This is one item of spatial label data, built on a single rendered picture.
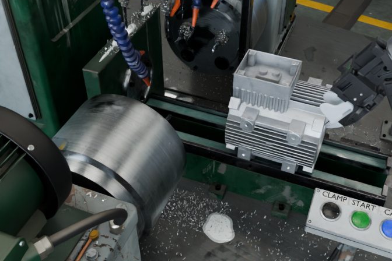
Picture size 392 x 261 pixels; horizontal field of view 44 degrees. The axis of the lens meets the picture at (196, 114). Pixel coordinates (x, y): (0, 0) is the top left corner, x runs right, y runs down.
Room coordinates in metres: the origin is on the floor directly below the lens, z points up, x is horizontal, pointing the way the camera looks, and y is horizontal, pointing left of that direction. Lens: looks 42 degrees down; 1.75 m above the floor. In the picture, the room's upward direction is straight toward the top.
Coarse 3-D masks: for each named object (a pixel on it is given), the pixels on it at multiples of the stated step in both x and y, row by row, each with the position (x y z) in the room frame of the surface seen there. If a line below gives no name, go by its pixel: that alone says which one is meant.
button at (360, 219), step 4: (356, 212) 0.51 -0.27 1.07; (360, 212) 0.51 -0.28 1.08; (364, 212) 0.51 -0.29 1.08; (352, 216) 0.50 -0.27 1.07; (356, 216) 0.50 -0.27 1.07; (360, 216) 0.50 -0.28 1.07; (364, 216) 0.50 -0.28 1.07; (368, 216) 0.50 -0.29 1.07; (352, 220) 0.50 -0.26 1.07; (356, 220) 0.50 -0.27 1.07; (360, 220) 0.49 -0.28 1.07; (364, 220) 0.49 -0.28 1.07; (368, 220) 0.49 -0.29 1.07; (356, 224) 0.49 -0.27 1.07; (360, 224) 0.49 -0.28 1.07; (364, 224) 0.49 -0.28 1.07; (368, 224) 0.49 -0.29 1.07
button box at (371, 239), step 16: (320, 192) 0.55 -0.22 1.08; (320, 208) 0.52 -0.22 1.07; (352, 208) 0.52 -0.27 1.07; (368, 208) 0.52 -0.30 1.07; (384, 208) 0.52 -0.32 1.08; (320, 224) 0.50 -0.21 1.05; (336, 224) 0.50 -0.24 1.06; (352, 224) 0.49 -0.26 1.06; (336, 240) 0.49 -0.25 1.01; (352, 240) 0.47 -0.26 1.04; (368, 240) 0.47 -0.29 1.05; (384, 240) 0.47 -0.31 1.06
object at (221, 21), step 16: (208, 0) 1.10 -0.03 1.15; (224, 0) 1.10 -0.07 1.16; (240, 0) 1.12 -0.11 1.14; (256, 0) 1.17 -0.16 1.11; (176, 16) 1.13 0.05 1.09; (208, 16) 1.10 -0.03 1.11; (224, 16) 1.08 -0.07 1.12; (240, 16) 1.08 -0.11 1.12; (256, 16) 1.13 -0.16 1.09; (176, 32) 1.13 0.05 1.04; (192, 32) 1.11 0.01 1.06; (208, 32) 1.10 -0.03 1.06; (224, 32) 1.07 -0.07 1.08; (256, 32) 1.11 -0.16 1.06; (176, 48) 1.14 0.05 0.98; (192, 48) 1.12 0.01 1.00; (208, 48) 1.10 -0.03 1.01; (224, 48) 1.08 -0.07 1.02; (192, 64) 1.12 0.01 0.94; (208, 64) 1.10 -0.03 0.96; (224, 64) 1.08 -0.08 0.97
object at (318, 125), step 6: (234, 102) 0.79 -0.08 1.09; (240, 102) 0.79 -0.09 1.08; (234, 108) 0.78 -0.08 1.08; (318, 120) 0.72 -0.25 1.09; (312, 126) 0.72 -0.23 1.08; (318, 126) 0.71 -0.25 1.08; (318, 132) 0.72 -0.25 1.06; (228, 144) 0.78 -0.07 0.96; (306, 168) 0.71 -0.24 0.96; (312, 168) 0.71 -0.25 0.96
